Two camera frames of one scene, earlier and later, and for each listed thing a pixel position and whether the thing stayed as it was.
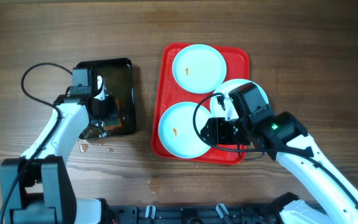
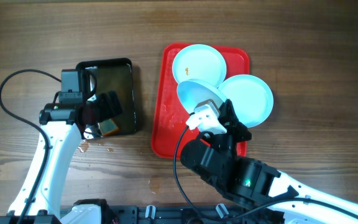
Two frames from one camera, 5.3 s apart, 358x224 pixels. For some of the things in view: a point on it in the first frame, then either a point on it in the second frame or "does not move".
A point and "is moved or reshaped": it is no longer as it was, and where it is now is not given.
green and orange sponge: [114, 123] is moved or reshaped
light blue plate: [176, 130] -> [192, 92]
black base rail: [192, 214] does not move
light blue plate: [199, 68] does not move
